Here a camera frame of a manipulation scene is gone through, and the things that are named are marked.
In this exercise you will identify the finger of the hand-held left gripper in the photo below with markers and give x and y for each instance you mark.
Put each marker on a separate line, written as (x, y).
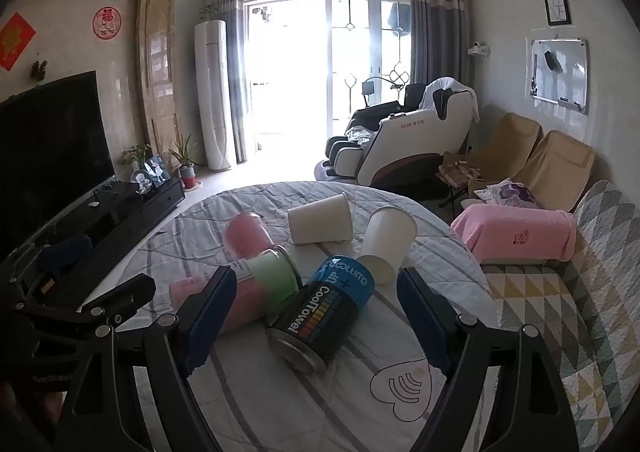
(67, 251)
(127, 294)

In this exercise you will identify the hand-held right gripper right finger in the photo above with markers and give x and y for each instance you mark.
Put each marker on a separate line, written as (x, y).
(425, 319)

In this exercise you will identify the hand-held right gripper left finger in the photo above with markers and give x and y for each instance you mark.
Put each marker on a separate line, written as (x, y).
(210, 319)

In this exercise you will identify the tall white paper cup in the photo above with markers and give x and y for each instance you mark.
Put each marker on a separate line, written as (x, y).
(387, 244)

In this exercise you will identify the wide white paper cup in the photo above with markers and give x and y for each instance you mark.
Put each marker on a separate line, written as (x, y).
(320, 221)

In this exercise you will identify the pink canister with green lid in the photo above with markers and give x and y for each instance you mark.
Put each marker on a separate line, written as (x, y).
(272, 274)

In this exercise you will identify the blue canister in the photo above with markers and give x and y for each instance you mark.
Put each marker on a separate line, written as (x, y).
(345, 277)

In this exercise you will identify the black television cabinet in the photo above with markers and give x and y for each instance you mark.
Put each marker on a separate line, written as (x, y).
(150, 206)

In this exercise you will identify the pink canister with clear lid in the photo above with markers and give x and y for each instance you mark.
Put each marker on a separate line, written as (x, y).
(246, 233)

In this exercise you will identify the glass ball ornament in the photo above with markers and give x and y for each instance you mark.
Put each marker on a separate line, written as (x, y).
(141, 181)

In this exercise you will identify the black canister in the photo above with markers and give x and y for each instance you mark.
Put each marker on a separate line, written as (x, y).
(312, 327)

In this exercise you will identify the black television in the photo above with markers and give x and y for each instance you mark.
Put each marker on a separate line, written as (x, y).
(47, 147)

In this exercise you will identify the small leafy potted plant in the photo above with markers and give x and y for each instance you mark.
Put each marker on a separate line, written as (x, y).
(136, 154)

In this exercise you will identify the pink towel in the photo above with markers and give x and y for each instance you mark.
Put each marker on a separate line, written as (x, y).
(515, 232)

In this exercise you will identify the potted plant in red pot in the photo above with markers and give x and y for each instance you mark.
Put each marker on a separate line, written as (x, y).
(186, 167)

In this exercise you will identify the purple printed pillow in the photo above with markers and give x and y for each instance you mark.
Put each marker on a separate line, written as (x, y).
(510, 194)

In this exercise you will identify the side table with patterned cloth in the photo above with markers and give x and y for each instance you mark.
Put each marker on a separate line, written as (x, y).
(457, 171)

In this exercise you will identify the sofa with patterned cover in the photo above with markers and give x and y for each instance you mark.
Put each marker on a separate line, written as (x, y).
(590, 292)

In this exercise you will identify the white massage chair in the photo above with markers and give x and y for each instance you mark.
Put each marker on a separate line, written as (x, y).
(410, 142)

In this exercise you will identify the tan lounge chair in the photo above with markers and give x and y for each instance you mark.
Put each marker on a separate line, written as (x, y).
(560, 167)
(510, 142)

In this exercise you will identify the white standing air conditioner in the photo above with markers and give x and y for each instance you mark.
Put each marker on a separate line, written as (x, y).
(212, 97)

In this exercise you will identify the white cloth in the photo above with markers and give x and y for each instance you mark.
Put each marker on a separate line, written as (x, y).
(450, 89)

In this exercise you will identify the grey curtain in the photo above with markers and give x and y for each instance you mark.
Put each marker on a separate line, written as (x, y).
(439, 27)
(231, 62)

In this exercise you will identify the photo frame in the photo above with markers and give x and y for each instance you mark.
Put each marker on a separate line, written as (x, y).
(157, 172)

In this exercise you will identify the red diamond wall decoration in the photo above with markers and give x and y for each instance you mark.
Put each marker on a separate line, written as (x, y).
(15, 41)

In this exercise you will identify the red round wall decoration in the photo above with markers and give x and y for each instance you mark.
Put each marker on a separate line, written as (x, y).
(107, 22)

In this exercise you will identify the white security camera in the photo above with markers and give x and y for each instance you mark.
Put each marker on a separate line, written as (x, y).
(478, 49)

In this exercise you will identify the wall whiteboard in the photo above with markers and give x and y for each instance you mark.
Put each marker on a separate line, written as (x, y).
(560, 77)

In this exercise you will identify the large black picture frame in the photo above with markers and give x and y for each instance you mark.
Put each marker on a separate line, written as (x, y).
(556, 6)

